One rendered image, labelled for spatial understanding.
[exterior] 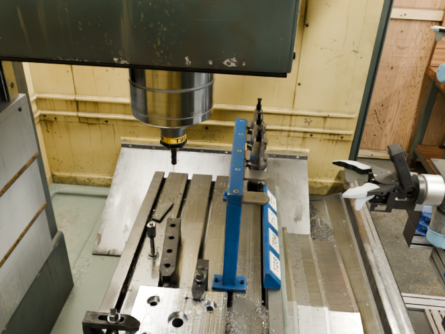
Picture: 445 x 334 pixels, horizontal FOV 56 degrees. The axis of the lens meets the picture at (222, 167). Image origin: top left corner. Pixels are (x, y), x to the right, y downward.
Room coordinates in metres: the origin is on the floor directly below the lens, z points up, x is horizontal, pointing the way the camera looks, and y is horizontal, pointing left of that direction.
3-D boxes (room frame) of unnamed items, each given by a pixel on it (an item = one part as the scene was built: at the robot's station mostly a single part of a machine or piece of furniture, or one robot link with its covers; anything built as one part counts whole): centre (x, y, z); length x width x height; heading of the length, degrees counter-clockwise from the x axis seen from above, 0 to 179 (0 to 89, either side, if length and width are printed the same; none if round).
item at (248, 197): (0.88, -0.09, 1.21); 0.07 x 0.05 x 0.01; 87
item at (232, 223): (0.88, -0.03, 1.05); 0.10 x 0.05 x 0.30; 87
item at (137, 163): (1.40, 0.06, 0.75); 0.89 x 0.70 x 0.26; 87
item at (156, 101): (0.75, 0.10, 1.56); 0.16 x 0.16 x 0.12
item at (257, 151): (1.04, -0.10, 1.26); 0.04 x 0.04 x 0.07
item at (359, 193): (0.80, -0.32, 1.28); 0.09 x 0.03 x 0.06; 122
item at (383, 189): (0.82, -0.36, 1.30); 0.09 x 0.05 x 0.02; 122
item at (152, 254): (0.98, 0.21, 0.96); 0.03 x 0.03 x 0.13
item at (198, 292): (0.80, 0.05, 0.97); 0.13 x 0.03 x 0.15; 177
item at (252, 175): (0.99, -0.09, 1.21); 0.07 x 0.05 x 0.01; 87
